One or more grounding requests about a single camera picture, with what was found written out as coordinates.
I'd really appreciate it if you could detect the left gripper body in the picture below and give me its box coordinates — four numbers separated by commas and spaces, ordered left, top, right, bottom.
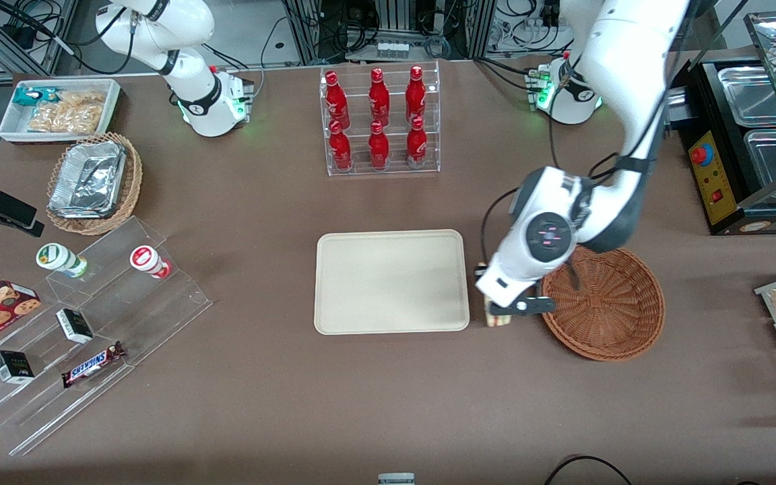
476, 259, 545, 306

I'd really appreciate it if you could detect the triangular sandwich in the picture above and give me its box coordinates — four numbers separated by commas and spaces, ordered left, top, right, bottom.
482, 292, 515, 329

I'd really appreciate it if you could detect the large brown wicker basket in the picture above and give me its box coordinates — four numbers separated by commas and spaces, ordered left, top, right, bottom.
539, 245, 666, 363

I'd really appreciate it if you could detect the beige rectangular tray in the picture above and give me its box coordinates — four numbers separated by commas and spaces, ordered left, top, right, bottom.
314, 229, 471, 336

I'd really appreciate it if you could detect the light wicker basket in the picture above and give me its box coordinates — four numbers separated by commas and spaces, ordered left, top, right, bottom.
45, 131, 144, 236

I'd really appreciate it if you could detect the green-lidded drink cup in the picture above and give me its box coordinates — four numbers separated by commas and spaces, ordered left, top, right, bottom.
35, 242, 90, 280

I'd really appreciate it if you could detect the stack of foil trays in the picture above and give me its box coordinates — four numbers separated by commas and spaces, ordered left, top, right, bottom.
47, 139, 127, 220

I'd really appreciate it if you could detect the white rectangular snack bin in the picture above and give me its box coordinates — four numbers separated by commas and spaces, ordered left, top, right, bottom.
0, 78, 123, 145

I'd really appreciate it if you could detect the clear bag of crackers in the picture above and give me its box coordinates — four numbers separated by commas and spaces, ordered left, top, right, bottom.
27, 90, 108, 135

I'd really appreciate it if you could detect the teal snack packet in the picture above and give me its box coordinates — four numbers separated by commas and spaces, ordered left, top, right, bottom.
12, 86, 60, 107

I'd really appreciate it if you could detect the small black white box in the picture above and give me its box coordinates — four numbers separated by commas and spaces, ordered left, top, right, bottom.
55, 308, 94, 345

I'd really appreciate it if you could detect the red-lidded drink cup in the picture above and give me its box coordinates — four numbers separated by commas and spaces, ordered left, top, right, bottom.
129, 245, 174, 280

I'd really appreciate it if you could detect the small black green box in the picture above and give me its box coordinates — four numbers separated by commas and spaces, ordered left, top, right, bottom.
0, 350, 36, 385

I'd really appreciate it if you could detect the clear acrylic bottle rack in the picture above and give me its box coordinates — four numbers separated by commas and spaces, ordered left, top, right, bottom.
319, 60, 442, 178

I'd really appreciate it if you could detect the red soda bottle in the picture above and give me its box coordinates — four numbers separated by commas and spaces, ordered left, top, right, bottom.
324, 71, 351, 129
405, 65, 428, 124
368, 120, 391, 170
327, 120, 354, 172
406, 116, 429, 168
368, 67, 391, 126

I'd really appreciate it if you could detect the Snickers chocolate bar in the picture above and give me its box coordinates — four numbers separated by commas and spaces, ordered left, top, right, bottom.
61, 340, 127, 389

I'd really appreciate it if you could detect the black power adapter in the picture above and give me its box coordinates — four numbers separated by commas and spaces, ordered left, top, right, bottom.
1, 23, 40, 50

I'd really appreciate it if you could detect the clear acrylic stepped display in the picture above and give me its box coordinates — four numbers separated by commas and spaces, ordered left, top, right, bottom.
0, 215, 214, 457

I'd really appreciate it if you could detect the black food warmer appliance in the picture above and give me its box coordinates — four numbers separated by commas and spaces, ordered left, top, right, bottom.
663, 10, 776, 237

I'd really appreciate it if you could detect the white power strip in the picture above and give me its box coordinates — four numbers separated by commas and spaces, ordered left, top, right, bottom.
375, 39, 411, 60

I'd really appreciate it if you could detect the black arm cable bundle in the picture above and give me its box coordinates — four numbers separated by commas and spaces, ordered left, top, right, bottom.
480, 57, 661, 290

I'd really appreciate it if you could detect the black floor cable loop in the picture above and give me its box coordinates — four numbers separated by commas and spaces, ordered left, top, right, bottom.
544, 455, 635, 485

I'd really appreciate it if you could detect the aluminium frame rack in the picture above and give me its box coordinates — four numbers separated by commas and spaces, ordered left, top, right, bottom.
280, 0, 498, 63

